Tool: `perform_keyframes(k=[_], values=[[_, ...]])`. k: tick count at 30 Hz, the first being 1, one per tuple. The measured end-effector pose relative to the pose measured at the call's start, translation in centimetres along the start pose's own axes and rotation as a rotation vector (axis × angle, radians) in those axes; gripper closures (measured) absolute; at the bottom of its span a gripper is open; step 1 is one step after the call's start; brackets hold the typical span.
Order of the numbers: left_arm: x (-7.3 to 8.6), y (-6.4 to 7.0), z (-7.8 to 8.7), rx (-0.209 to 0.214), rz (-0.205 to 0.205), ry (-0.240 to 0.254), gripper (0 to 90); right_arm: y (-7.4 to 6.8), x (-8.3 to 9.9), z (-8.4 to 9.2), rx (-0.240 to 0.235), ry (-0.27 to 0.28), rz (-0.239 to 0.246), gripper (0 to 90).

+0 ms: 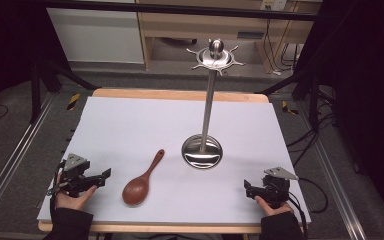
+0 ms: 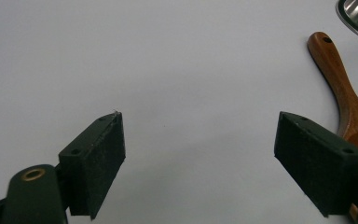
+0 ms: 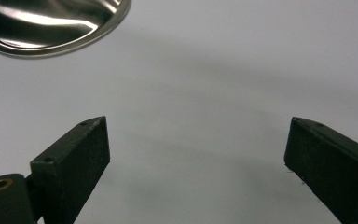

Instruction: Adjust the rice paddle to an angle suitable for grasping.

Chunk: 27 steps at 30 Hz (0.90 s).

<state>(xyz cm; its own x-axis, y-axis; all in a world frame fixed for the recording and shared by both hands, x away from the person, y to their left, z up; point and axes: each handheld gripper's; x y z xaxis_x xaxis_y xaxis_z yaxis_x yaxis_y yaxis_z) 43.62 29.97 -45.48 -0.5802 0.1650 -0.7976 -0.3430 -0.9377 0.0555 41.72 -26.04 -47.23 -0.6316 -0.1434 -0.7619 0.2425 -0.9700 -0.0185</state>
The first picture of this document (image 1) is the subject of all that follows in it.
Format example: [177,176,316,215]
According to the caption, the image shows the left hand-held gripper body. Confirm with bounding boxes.
[57,152,98,198]

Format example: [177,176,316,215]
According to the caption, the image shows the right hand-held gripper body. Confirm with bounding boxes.
[255,166,300,210]

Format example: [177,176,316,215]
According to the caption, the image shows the person's right hand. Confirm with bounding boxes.
[254,195,295,217]

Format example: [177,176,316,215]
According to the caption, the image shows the person's left hand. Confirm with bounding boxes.
[54,173,98,212]

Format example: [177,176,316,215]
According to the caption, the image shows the brown wooden spoon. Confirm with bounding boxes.
[121,148,166,207]

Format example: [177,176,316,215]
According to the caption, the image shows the yellow black floor tape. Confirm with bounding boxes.
[281,99,300,116]
[66,92,81,111]

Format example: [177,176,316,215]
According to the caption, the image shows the white table sheet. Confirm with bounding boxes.
[36,96,312,225]

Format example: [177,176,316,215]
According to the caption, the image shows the stainless steel utensil stand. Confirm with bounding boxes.
[180,38,247,170]

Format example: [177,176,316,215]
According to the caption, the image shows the black metal stand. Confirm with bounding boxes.
[29,59,101,125]
[255,71,335,132]

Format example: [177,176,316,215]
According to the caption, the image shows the white cabinet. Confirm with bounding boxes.
[45,7,146,65]

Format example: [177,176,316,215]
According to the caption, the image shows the light wooden cabinet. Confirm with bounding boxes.
[135,0,324,73]

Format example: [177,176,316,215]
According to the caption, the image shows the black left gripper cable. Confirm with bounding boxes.
[46,160,64,221]

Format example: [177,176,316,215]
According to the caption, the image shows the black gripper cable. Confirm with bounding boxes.
[287,177,330,240]
[46,160,64,221]

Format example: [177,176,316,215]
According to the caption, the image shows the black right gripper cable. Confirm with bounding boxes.
[287,177,330,240]

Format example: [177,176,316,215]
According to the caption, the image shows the black floor cables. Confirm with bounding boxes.
[285,84,338,168]

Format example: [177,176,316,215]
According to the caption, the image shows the aluminium floor rail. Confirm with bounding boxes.
[296,99,368,240]
[0,93,56,232]

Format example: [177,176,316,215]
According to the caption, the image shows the black cabinet cables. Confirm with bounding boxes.
[261,18,305,76]

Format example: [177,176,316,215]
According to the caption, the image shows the black metal frame bar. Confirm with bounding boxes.
[43,0,318,22]

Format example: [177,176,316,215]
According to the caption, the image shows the white wall socket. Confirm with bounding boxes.
[260,0,288,12]

